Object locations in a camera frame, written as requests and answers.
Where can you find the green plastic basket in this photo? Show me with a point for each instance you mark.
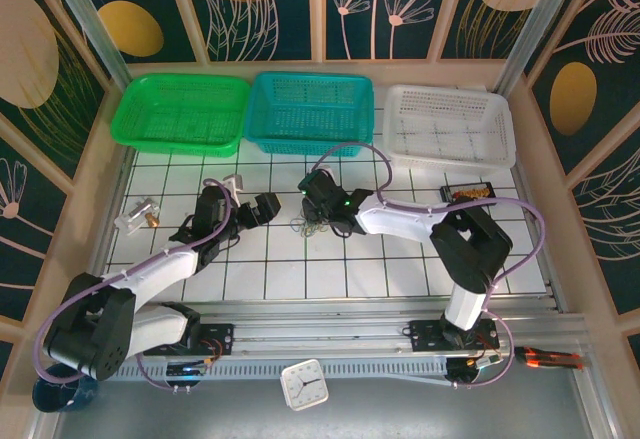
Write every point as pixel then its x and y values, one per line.
pixel 180 109

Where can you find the teal plastic basket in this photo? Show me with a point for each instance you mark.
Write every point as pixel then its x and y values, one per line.
pixel 310 104

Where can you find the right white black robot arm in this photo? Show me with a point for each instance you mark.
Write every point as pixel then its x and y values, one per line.
pixel 400 221

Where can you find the orange black hand tool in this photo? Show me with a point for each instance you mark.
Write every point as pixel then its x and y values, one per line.
pixel 550 358

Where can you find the white square clock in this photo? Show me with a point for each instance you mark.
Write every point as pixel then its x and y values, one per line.
pixel 304 384

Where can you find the small controller board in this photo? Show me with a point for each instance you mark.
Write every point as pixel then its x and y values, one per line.
pixel 482 362
pixel 187 370

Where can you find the white grid mat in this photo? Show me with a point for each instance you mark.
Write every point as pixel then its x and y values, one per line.
pixel 310 274

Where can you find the white plastic basket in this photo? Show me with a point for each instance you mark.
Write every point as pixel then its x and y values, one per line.
pixel 445 124

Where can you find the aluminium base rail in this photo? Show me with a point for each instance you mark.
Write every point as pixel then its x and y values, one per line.
pixel 325 331

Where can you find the aluminium frame post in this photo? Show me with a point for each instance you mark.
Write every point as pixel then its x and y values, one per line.
pixel 90 24
pixel 530 34

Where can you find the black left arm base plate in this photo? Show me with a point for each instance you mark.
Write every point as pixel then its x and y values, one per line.
pixel 224 341

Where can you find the dark blue mug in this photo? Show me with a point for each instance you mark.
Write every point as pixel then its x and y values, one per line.
pixel 52 400

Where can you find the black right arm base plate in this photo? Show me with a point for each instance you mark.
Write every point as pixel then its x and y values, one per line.
pixel 422 336

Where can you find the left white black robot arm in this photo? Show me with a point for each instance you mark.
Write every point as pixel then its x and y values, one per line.
pixel 155 271

